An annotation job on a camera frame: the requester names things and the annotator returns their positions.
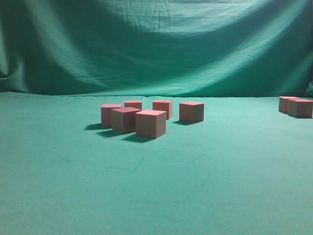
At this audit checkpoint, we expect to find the pink cube carried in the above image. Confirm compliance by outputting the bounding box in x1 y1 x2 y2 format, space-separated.
124 100 142 110
112 107 141 134
101 104 122 127

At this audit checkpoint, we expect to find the pink cube placed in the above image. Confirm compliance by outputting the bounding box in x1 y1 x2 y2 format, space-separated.
135 110 167 139
153 99 173 119
179 101 204 123

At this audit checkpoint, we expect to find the green cloth backdrop and cover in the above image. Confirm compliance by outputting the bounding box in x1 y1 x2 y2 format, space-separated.
0 0 313 235

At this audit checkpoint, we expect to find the pink cube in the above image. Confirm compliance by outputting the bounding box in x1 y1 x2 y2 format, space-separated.
287 99 313 118
278 96 299 114

